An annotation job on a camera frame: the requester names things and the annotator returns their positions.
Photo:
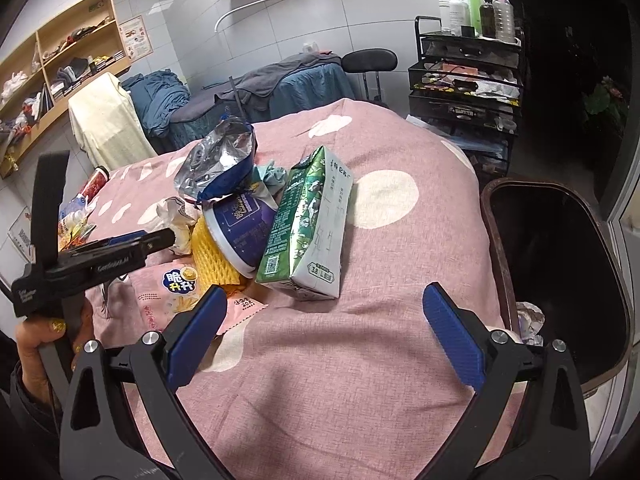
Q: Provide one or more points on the yellow striped snack packet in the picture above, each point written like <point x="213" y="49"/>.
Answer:
<point x="75" y="230"/>

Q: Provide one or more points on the small white container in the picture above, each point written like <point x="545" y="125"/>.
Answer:
<point x="311" y="48"/>

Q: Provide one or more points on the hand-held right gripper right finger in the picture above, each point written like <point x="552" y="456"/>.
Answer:
<point x="452" y="335"/>

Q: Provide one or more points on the yellow foam fruit net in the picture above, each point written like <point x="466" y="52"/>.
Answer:
<point x="210" y="260"/>

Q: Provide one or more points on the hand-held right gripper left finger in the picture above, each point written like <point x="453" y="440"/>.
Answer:
<point x="196" y="335"/>

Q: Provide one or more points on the cream cloth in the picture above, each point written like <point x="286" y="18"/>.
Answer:
<point x="107" y="120"/>

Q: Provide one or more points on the grey blanket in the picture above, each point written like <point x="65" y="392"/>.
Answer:
<point x="280" y="72"/>

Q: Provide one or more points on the silver foil snack bag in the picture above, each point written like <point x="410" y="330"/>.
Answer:
<point x="220" y="155"/>

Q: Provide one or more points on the person's left hand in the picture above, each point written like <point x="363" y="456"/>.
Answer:
<point x="31" y="347"/>

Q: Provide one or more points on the wall poster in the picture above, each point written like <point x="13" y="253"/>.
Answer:
<point x="136" y="37"/>

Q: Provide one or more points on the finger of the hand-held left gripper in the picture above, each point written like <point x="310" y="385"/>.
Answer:
<point x="157" y="242"/>
<point x="107" y="243"/>

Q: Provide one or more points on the clear pump bottle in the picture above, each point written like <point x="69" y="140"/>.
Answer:
<point x="504" y="17"/>

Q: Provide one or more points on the white tissue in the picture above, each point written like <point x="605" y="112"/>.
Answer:
<point x="172" y="215"/>

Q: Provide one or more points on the dark brown trash bin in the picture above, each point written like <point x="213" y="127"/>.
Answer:
<point x="550" y="260"/>

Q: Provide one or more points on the potted plant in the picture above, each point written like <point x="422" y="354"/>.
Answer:
<point x="605" y="100"/>

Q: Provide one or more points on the small white pump bottle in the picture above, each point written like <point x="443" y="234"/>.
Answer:
<point x="444" y="10"/>

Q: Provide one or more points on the crumpled paper wad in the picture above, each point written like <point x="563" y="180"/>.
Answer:
<point x="530" y="322"/>

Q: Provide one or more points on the blue bedding pile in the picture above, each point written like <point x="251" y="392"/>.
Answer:
<point x="160" y="102"/>

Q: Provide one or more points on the blue white snack packet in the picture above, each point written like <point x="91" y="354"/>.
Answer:
<point x="76" y="206"/>

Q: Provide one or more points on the black stool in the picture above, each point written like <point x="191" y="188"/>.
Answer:
<point x="370" y="60"/>

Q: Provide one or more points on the green white milk carton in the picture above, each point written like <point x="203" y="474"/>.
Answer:
<point x="300" y="220"/>

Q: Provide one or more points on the black mesh storage cart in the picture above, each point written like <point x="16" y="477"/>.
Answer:
<point x="465" y="95"/>

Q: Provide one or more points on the white curved rail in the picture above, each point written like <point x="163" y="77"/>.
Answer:
<point x="250" y="4"/>

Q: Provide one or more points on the purple yogurt tub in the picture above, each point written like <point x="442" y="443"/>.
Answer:
<point x="240" y="235"/>

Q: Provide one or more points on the teal crumpled tissue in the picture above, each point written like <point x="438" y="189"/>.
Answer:
<point x="272" y="177"/>

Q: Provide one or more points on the green pump bottle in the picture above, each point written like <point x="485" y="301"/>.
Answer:
<point x="474" y="5"/>

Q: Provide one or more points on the pink dotted blanket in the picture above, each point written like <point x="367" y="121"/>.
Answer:
<point x="350" y="360"/>

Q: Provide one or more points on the large white bottle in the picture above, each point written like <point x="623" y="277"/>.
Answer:
<point x="457" y="15"/>

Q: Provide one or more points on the dark olive bottle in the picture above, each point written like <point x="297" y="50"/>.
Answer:
<point x="486" y="17"/>

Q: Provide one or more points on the blue covered massage bed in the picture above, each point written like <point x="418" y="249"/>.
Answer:
<point x="310" y="90"/>

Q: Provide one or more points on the person's left forearm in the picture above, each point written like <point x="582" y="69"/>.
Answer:
<point x="30" y="435"/>

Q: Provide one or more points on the pink snack packet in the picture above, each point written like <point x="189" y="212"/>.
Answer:
<point x="160" y="300"/>

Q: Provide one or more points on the red can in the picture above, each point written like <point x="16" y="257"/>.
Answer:
<point x="95" y="182"/>

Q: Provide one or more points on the wooden wall shelf unit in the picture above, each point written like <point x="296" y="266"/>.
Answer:
<point x="75" y="20"/>

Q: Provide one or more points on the white paper sign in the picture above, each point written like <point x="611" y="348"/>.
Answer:
<point x="20" y="235"/>

